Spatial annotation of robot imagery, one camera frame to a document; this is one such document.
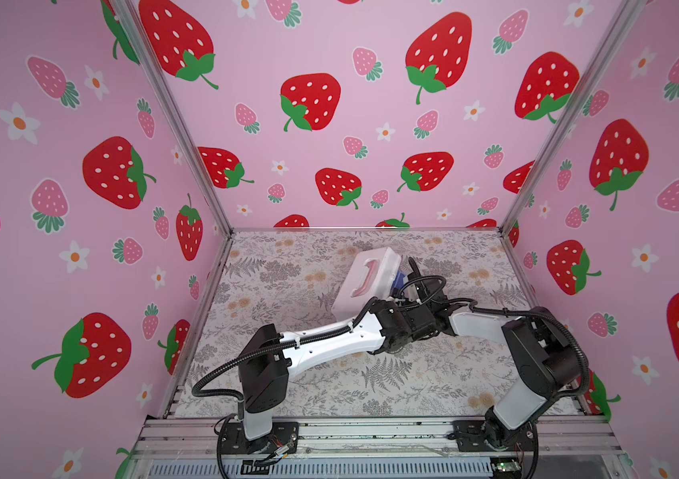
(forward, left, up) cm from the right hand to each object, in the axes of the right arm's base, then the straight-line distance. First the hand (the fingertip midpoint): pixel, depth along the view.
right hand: (388, 307), depth 93 cm
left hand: (-13, +2, +9) cm, 16 cm away
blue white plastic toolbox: (+2, +5, +15) cm, 16 cm away
